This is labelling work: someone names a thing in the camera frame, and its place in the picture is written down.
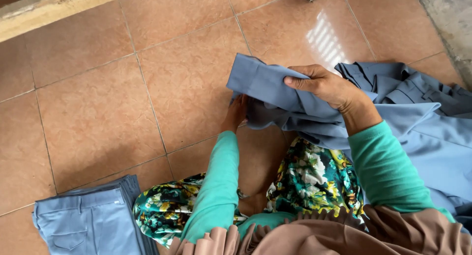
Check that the person's right hand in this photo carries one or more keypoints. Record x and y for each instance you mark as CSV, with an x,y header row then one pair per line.
x,y
328,86

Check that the person's left hand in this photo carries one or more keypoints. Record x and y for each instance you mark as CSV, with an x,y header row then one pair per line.
x,y
235,115

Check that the person's left fingers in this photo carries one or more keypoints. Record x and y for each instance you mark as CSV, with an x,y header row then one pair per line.
x,y
240,104

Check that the floral green skirt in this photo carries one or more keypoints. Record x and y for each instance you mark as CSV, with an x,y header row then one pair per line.
x,y
313,177

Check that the green shirt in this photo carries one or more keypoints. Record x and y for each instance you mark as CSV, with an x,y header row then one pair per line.
x,y
263,222

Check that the brown pleated headscarf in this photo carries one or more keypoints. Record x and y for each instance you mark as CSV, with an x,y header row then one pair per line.
x,y
332,236

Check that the heap of grey-blue trousers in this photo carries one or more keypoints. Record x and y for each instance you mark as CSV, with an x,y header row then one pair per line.
x,y
413,85

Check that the stack of folded blue trousers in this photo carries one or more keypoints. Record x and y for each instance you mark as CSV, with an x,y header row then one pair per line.
x,y
88,222

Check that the light blue garment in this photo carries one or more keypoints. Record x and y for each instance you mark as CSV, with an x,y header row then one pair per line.
x,y
435,148

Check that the wooden door threshold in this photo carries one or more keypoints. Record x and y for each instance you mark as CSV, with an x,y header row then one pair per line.
x,y
55,8

